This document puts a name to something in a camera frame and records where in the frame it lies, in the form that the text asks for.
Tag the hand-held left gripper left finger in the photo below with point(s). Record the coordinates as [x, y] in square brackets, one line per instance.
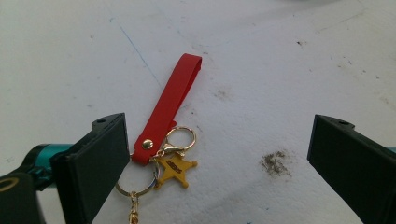
[90, 171]

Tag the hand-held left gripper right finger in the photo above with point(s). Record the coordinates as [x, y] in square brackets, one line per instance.
[355, 165]

